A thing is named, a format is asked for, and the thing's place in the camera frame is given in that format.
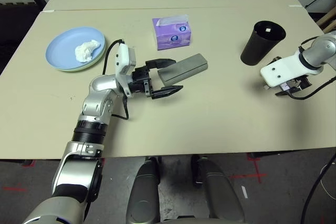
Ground grey glasses case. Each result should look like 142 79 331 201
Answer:
157 53 209 86

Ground grey right robot leg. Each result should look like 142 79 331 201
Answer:
191 155 246 223

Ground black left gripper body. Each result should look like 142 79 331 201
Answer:
127 65 154 100

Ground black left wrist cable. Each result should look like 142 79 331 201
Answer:
101 39 130 121

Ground grey robot leg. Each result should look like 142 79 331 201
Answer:
125 157 161 224
191 155 246 223

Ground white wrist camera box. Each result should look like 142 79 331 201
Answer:
260 50 324 90
114 43 137 97

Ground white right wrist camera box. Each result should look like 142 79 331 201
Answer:
260 50 324 90

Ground wooden frame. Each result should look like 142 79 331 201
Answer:
316 6 336 35

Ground purple tissue pack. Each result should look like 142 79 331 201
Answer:
152 14 193 51

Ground red floor tape cross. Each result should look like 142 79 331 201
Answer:
228 154 268 184

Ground grey left robot leg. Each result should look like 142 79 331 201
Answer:
125 157 161 224

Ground blue plastic plate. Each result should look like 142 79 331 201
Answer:
45 26 106 71

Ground black plastic cup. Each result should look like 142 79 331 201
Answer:
240 20 287 66

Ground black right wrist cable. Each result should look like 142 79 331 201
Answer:
285 36 336 101

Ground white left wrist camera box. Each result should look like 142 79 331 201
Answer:
114 43 137 97

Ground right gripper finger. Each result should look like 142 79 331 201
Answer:
275 89 299 97

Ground white tissue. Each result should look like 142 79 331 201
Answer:
75 39 101 63

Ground green plastic plate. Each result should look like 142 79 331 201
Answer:
56 42 107 72

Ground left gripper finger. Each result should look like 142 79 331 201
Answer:
145 58 176 70
151 85 184 100

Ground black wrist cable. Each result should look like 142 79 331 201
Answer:
285 36 336 101
101 39 130 121

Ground black hanging cable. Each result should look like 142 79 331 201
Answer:
300 153 336 224

